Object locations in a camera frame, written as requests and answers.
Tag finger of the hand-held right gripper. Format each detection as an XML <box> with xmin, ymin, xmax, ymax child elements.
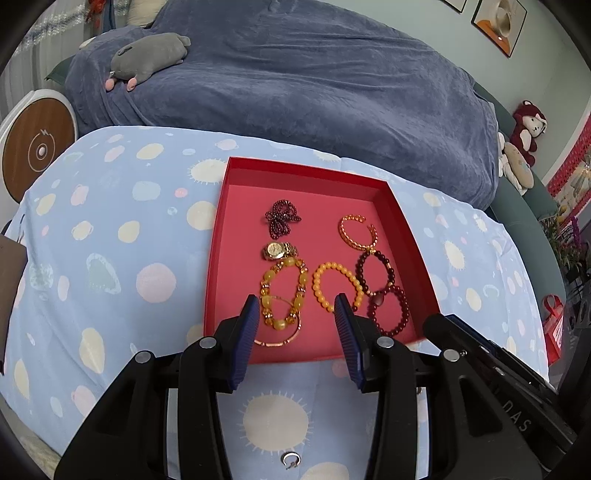
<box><xmin>445</xmin><ymin>314</ymin><xmax>509</xmax><ymax>361</ymax></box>
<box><xmin>422</xmin><ymin>313</ymin><xmax>465</xmax><ymax>354</ymax></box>

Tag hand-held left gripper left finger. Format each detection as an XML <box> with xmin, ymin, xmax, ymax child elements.
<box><xmin>54</xmin><ymin>294</ymin><xmax>260</xmax><ymax>480</ymax></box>

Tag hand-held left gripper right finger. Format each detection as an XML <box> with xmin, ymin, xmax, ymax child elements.
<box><xmin>333</xmin><ymin>293</ymin><xmax>542</xmax><ymax>480</ymax></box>

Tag thin gold bangle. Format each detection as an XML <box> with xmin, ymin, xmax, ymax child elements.
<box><xmin>253</xmin><ymin>295</ymin><xmax>303</xmax><ymax>348</ymax></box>

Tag chunky amber bead bracelet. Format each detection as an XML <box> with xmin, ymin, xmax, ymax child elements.
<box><xmin>259</xmin><ymin>257</ymin><xmax>308</xmax><ymax>330</ymax></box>

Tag dark red bead bracelet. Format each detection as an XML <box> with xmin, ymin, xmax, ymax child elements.
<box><xmin>366</xmin><ymin>285</ymin><xmax>411</xmax><ymax>337</ymax></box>

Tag yellow round bead bracelet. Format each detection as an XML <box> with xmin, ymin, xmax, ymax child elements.
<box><xmin>312</xmin><ymin>261</ymin><xmax>364</xmax><ymax>315</ymax></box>

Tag gold wristwatch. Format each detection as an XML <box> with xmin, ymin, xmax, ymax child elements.
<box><xmin>262</xmin><ymin>241</ymin><xmax>298</xmax><ymax>261</ymax></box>

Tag gold cuff bracelet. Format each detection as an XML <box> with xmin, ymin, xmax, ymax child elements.
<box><xmin>339</xmin><ymin>213</ymin><xmax>382</xmax><ymax>251</ymax></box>

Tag purple beaded bow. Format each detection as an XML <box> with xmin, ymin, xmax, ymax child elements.
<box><xmin>265</xmin><ymin>200</ymin><xmax>302</xmax><ymax>240</ymax></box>

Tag red cardboard box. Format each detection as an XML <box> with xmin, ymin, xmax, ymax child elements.
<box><xmin>203</xmin><ymin>157</ymin><xmax>441</xmax><ymax>366</ymax></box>

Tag red bag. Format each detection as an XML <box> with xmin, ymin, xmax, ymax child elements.
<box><xmin>541</xmin><ymin>295</ymin><xmax>566</xmax><ymax>365</ymax></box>

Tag potted flowers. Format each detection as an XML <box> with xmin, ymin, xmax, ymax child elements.
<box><xmin>542</xmin><ymin>210</ymin><xmax>591</xmax><ymax>282</ymax></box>

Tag dark green sofa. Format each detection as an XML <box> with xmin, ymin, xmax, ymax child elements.
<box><xmin>44</xmin><ymin>60</ymin><xmax>571</xmax><ymax>287</ymax></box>

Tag light blue patterned sheet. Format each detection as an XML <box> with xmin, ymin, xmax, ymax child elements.
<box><xmin>0</xmin><ymin>126</ymin><xmax>550</xmax><ymax>480</ymax></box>

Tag beige plush toy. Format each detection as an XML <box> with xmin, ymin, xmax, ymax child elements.
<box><xmin>496</xmin><ymin>131</ymin><xmax>534</xmax><ymax>197</ymax></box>

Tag red monkey plush toy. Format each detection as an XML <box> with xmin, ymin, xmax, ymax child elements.
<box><xmin>509</xmin><ymin>100</ymin><xmax>549</xmax><ymax>167</ymax></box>

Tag brown flat box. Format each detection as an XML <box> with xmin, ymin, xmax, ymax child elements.
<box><xmin>0</xmin><ymin>234</ymin><xmax>28</xmax><ymax>374</ymax></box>

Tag dark blue blanket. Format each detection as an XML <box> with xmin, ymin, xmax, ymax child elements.
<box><xmin>65</xmin><ymin>0</ymin><xmax>502</xmax><ymax>208</ymax></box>

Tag round wooden white side table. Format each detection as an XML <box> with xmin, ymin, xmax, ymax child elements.
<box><xmin>0</xmin><ymin>90</ymin><xmax>77</xmax><ymax>204</ymax></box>

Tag grey plush toy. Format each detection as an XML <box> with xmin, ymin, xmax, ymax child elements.
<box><xmin>104</xmin><ymin>33</ymin><xmax>191</xmax><ymax>93</ymax></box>

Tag framed orange picture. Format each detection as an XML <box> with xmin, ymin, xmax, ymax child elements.
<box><xmin>471</xmin><ymin>0</ymin><xmax>528</xmax><ymax>58</ymax></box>

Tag white curtain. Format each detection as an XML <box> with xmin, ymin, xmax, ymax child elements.
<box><xmin>0</xmin><ymin>28</ymin><xmax>88</xmax><ymax>121</ymax></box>

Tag cream plush pillow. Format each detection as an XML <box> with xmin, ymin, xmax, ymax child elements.
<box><xmin>127</xmin><ymin>0</ymin><xmax>167</xmax><ymax>26</ymax></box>

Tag red ribbon bow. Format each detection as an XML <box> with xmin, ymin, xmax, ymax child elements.
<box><xmin>88</xmin><ymin>0</ymin><xmax>116</xmax><ymax>21</ymax></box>

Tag silver tinsel garland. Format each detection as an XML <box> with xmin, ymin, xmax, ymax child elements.
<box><xmin>28</xmin><ymin>11</ymin><xmax>88</xmax><ymax>42</ymax></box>

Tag red dotted wall strip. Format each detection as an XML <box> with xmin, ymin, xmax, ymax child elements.
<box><xmin>547</xmin><ymin>115</ymin><xmax>591</xmax><ymax>199</ymax></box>

